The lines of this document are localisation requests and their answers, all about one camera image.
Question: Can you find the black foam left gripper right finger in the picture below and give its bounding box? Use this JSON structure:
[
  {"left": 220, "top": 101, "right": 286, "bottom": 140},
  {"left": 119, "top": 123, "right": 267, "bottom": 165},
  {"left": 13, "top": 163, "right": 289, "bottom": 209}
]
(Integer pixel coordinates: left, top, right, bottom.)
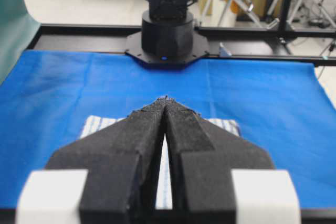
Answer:
[{"left": 164, "top": 97, "right": 302, "bottom": 224}]

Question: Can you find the blue table cloth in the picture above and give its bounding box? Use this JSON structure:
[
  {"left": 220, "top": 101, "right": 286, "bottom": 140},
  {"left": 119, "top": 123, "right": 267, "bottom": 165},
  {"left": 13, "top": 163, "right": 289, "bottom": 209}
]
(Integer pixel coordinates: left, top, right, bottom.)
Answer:
[{"left": 1, "top": 50, "right": 335, "bottom": 208}]

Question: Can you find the green backdrop sheet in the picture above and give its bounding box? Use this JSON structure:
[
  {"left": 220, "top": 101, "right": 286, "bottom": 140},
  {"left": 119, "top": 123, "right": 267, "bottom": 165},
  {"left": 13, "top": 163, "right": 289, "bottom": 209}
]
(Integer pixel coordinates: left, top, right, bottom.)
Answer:
[{"left": 1, "top": 0, "right": 40, "bottom": 82}]

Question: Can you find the aluminium frame stand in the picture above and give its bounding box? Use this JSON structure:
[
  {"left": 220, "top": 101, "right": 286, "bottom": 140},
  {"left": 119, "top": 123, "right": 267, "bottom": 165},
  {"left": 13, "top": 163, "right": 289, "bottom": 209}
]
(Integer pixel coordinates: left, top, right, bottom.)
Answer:
[{"left": 199, "top": 0, "right": 335, "bottom": 30}]

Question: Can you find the white blue-striped towel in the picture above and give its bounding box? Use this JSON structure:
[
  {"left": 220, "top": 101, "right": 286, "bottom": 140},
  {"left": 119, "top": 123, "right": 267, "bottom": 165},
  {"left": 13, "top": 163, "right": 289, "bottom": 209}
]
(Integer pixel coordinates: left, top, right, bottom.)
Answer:
[{"left": 79, "top": 115, "right": 240, "bottom": 210}]

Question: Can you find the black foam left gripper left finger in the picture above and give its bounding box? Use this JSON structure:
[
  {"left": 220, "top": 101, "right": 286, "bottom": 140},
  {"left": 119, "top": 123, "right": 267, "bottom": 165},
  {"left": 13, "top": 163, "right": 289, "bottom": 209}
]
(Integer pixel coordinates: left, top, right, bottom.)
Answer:
[{"left": 16, "top": 97, "right": 166, "bottom": 224}]

